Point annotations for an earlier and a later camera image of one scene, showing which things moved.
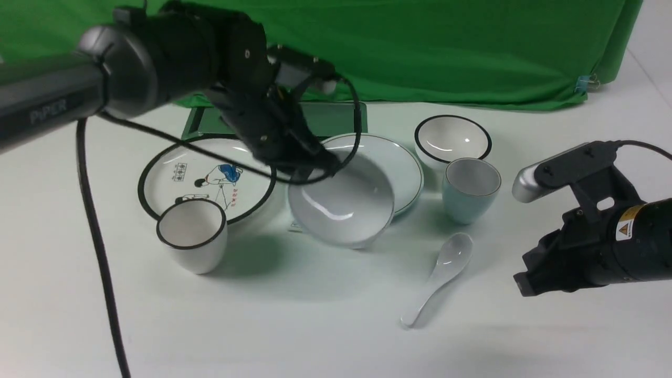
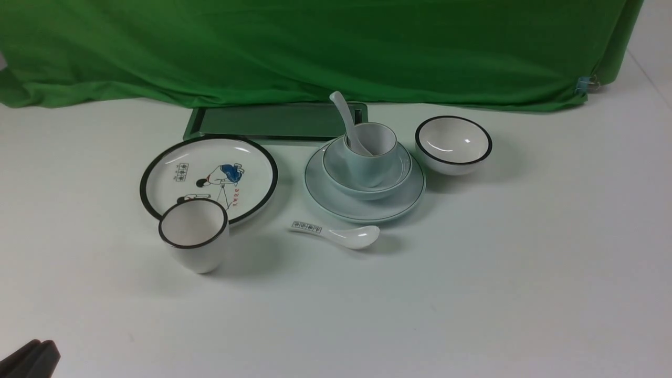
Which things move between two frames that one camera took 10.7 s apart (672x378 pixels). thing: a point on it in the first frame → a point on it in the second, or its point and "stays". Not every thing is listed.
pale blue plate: (405, 170) → (392, 207)
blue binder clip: (585, 83) stays
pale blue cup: (470, 185) → (381, 142)
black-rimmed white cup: (195, 232) stays
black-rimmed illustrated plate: (175, 173) stays
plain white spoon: (453, 256) → (336, 97)
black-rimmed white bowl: (441, 139) stays
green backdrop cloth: (526, 53) stays
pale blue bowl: (349, 208) → (338, 173)
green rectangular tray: (328, 118) stays
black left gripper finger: (324, 159) → (16, 365)
